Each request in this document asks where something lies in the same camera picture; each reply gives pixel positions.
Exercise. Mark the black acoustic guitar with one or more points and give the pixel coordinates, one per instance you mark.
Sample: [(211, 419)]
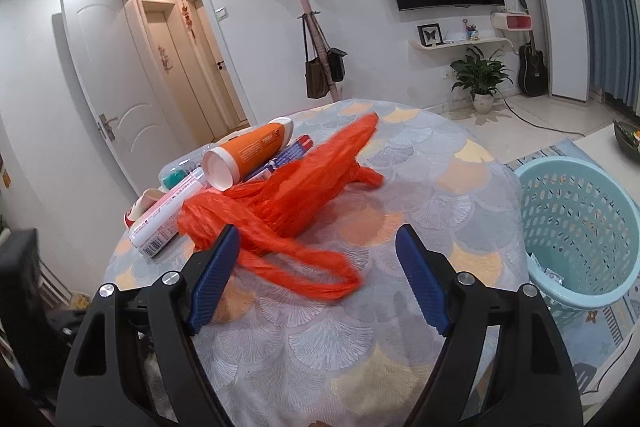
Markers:
[(532, 72)]

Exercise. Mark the brown handbag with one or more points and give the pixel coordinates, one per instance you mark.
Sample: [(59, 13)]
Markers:
[(316, 79)]

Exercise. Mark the black shoulder bag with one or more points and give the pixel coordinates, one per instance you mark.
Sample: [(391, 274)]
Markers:
[(336, 64)]

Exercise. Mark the white coffee table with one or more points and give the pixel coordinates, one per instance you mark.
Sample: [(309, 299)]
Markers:
[(597, 152)]

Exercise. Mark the dark chair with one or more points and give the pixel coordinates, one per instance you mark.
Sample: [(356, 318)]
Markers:
[(22, 297)]

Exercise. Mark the white open door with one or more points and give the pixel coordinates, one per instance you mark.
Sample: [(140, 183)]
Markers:
[(115, 72)]

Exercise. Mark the white crumpled wrapper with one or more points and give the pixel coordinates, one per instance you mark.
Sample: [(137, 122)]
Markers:
[(550, 277)]

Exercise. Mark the orange white tube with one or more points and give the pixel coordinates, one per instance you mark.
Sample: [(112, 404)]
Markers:
[(255, 152)]

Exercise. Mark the low white wall shelf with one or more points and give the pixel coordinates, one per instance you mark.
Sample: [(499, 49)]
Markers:
[(460, 43)]

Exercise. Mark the orange plastic bag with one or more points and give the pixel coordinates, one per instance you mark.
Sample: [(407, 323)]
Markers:
[(300, 187)]

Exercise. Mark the butterfly picture frame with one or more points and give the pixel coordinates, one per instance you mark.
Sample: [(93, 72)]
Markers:
[(430, 34)]

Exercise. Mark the wall light switch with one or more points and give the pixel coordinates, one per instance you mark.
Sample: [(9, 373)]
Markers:
[(221, 12)]

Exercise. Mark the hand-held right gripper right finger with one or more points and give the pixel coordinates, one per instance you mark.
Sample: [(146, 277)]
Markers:
[(420, 277)]

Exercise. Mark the red white box shelf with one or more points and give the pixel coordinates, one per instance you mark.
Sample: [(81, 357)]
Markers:
[(512, 23)]

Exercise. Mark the light blue plastic basket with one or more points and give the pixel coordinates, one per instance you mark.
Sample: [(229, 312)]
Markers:
[(590, 302)]

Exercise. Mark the teal packet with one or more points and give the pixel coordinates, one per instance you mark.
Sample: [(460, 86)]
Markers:
[(175, 179)]

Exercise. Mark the red blue toothpaste box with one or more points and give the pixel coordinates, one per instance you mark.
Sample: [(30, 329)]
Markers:
[(295, 149)]

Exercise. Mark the pink white tube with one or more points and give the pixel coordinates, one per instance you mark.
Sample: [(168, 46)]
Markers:
[(160, 217)]

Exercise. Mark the dark bowl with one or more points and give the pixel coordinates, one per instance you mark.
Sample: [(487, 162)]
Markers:
[(627, 139)]

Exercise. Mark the red white small container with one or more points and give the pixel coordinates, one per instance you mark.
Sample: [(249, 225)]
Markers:
[(142, 207)]

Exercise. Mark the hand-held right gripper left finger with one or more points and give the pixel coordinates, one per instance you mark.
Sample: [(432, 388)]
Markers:
[(215, 277)]

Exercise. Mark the potted green plant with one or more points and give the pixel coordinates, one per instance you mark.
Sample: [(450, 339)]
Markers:
[(480, 74)]

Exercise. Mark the small pen holder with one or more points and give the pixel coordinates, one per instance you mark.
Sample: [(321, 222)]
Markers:
[(471, 32)]

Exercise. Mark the hallway door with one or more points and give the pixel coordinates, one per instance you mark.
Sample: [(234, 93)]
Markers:
[(215, 67)]

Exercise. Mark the red hanging ornament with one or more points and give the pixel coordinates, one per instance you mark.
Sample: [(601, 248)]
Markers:
[(186, 19)]

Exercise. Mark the white standing air conditioner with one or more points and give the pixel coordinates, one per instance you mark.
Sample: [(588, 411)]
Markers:
[(560, 22)]

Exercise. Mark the patterned tablecloth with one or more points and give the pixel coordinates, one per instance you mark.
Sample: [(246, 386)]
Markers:
[(400, 167)]

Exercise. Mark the blue grey curtain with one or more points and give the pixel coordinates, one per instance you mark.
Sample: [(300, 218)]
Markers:
[(610, 7)]

